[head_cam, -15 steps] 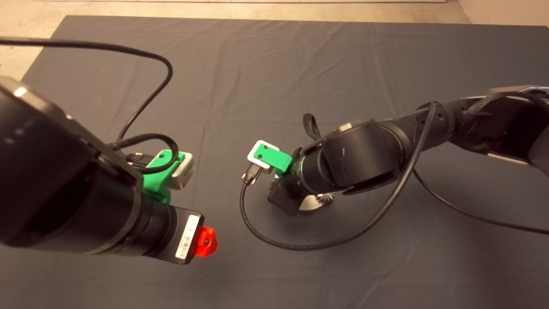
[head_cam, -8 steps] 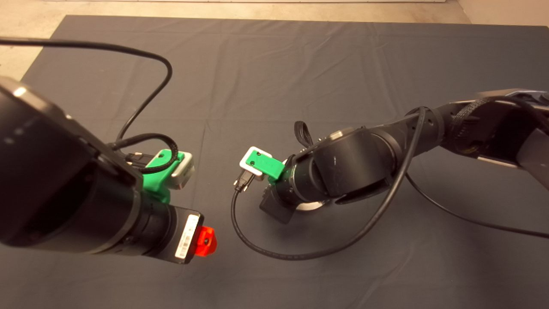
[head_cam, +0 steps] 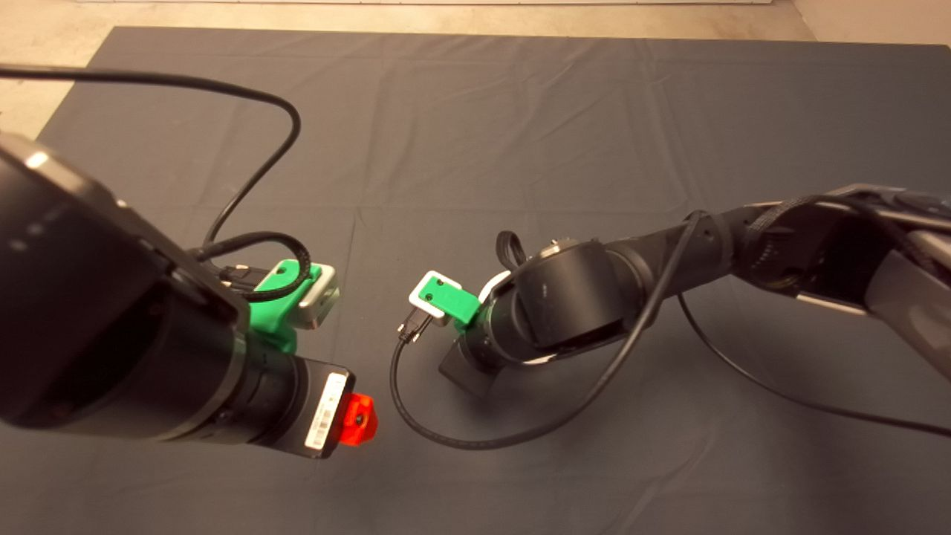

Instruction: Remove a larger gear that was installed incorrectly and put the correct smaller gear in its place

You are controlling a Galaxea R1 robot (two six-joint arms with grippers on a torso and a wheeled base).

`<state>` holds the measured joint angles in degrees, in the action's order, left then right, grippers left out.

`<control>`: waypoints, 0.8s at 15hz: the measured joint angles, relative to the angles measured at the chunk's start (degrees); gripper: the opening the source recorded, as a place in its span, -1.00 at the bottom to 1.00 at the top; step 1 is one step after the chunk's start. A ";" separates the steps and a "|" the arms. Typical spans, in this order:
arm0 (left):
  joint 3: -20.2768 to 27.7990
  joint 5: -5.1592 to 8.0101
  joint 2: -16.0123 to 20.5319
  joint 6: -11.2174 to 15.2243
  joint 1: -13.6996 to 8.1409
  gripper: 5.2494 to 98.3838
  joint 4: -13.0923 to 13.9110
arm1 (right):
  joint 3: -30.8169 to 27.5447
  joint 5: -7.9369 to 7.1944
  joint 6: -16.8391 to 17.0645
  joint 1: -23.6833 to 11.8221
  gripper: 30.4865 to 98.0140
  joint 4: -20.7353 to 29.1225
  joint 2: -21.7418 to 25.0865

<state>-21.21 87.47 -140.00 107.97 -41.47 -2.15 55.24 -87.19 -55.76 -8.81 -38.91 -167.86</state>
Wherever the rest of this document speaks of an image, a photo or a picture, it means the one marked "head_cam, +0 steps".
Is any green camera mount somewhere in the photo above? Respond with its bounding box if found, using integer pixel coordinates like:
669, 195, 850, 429
247, 259, 323, 355
418, 276, 482, 326

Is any short black cable loop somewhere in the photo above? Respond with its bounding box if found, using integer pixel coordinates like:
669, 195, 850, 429
496, 230, 528, 270

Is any green right camera mount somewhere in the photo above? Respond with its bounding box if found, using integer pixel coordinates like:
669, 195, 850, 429
418, 276, 482, 326

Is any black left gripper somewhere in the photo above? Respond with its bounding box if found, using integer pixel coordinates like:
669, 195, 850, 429
282, 357, 379, 459

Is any braided black right arm cable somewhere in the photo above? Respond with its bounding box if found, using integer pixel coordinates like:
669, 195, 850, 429
747, 189, 951, 253

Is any braided black left arm cable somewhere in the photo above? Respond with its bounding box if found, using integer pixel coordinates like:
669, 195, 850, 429
191, 231, 311, 303

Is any round metal plate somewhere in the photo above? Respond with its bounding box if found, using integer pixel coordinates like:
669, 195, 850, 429
478, 270, 556, 367

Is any dark grey table cloth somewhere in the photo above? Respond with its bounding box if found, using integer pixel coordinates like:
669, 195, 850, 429
0, 27, 951, 535

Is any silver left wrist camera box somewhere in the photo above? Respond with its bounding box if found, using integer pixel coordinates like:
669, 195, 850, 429
297, 265, 340, 331

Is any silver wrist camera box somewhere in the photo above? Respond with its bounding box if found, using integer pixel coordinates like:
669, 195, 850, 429
297, 265, 340, 331
409, 270, 455, 319

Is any green left camera mount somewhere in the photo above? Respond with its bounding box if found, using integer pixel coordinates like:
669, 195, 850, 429
247, 259, 323, 355

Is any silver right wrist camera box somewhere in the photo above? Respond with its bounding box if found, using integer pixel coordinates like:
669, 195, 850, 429
409, 270, 455, 319

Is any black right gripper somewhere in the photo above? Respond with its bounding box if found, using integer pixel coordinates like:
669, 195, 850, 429
438, 338, 497, 398

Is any braided black arm cable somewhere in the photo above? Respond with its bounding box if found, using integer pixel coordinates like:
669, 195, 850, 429
747, 189, 951, 253
191, 231, 311, 303

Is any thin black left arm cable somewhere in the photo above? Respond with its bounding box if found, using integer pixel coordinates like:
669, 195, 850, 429
0, 65, 302, 257

